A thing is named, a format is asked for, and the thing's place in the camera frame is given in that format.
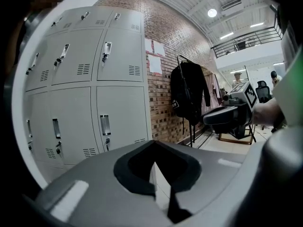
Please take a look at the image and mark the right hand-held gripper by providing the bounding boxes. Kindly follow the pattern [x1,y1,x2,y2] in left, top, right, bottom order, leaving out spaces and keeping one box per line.
[203,81,258,140]

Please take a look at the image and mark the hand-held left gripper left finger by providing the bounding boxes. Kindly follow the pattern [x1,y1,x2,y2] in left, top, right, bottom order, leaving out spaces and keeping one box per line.
[23,140,171,227]

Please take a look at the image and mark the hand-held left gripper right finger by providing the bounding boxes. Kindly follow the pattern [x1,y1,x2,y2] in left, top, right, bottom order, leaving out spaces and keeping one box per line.
[153,126,303,227]

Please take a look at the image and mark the grey locker door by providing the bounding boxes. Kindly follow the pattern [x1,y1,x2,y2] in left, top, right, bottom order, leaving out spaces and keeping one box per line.
[95,86,149,154]

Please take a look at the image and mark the grey metal locker cabinet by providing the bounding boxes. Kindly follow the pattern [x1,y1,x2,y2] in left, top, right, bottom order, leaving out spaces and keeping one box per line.
[11,5,152,184]

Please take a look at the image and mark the person's right forearm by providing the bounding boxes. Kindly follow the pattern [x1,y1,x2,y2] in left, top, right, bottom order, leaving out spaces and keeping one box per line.
[251,97,285,128]

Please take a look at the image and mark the pink hanging garments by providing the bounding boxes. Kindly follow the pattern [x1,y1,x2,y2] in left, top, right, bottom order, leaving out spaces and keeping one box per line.
[201,70,223,113]

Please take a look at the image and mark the black jacket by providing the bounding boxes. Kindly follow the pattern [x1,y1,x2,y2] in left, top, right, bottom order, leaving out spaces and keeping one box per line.
[170,60,211,127]

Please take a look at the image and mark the black office chair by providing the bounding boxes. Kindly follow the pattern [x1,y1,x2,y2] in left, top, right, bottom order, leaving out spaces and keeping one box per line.
[256,80,272,104]

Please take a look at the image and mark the black metal balcony railing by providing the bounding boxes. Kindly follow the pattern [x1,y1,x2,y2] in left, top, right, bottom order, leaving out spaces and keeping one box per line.
[210,26,284,58]

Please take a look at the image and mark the white paper sheet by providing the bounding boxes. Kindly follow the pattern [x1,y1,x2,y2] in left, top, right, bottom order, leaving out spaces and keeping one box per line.
[153,40,166,57]
[148,53,163,74]
[144,38,155,53]

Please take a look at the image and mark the ceiling air vent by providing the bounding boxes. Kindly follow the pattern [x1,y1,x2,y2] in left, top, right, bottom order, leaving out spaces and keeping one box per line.
[221,0,242,10]

